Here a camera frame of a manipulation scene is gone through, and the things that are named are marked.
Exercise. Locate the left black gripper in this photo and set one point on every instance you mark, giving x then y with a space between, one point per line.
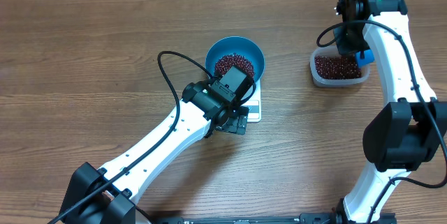
238 123

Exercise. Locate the white digital kitchen scale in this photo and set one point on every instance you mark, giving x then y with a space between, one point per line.
254 105

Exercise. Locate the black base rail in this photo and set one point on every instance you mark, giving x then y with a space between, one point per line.
306 218

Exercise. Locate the blue plastic measuring scoop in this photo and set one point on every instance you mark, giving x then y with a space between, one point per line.
364 58

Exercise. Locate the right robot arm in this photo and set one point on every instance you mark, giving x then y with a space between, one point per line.
411 126

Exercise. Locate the red adzuki beans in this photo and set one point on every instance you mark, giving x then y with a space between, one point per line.
331 68

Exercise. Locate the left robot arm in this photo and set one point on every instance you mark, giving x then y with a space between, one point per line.
111 193

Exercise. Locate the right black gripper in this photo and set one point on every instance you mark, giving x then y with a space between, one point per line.
341 39

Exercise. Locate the blue metal bowl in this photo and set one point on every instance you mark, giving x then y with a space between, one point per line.
241 46

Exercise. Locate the clear plastic food container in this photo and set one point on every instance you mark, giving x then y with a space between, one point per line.
332 51

